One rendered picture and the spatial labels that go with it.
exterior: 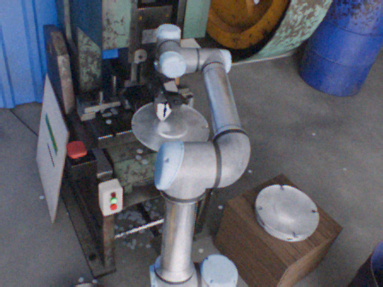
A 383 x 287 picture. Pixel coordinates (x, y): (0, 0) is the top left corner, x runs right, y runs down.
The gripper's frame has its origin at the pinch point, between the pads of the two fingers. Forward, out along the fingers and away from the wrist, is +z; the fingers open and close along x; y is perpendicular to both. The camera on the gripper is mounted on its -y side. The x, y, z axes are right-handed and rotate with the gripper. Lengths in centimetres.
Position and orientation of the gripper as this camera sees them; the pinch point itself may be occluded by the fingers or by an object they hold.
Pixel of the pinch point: (163, 118)
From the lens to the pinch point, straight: 145.8
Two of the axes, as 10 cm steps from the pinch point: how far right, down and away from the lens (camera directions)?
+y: -4.7, -6.3, 6.2
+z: -1.2, 7.4, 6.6
